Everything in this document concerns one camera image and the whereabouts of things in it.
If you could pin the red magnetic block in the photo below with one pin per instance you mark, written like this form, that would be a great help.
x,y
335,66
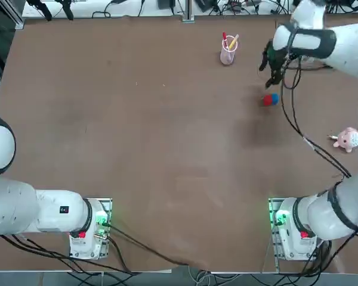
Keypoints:
x,y
267,100

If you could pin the aluminium corner profile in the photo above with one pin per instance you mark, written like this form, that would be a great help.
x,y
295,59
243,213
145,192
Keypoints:
x,y
18,19

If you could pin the yellow pen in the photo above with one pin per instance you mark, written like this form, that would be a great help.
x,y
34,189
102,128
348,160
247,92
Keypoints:
x,y
233,44

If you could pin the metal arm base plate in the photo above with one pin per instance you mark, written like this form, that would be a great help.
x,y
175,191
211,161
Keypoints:
x,y
109,208
275,253

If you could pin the dark power adapter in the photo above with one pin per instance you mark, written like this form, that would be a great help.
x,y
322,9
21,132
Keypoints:
x,y
165,3
207,5

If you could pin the black tripod leg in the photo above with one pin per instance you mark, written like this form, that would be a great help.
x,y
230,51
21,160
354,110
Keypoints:
x,y
67,10
44,9

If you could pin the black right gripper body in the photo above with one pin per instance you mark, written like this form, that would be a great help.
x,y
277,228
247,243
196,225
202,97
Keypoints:
x,y
276,59

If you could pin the blue magnetic block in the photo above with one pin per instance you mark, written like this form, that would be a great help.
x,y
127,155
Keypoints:
x,y
275,98

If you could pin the white edge bracket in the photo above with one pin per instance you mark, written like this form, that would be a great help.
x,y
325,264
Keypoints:
x,y
188,20

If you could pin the pink plush toy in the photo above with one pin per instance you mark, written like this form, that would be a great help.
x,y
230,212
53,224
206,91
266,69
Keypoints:
x,y
349,139

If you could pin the clear pink cup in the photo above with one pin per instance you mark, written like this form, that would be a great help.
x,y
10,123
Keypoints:
x,y
226,59

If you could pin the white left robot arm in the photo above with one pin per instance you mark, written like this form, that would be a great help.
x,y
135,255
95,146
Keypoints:
x,y
47,211

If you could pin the aluminium post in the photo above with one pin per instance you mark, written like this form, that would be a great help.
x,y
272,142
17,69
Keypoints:
x,y
188,9

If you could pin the red marker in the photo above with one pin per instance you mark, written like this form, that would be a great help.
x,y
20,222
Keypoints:
x,y
224,38

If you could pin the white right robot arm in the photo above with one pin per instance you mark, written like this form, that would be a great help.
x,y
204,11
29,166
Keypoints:
x,y
349,47

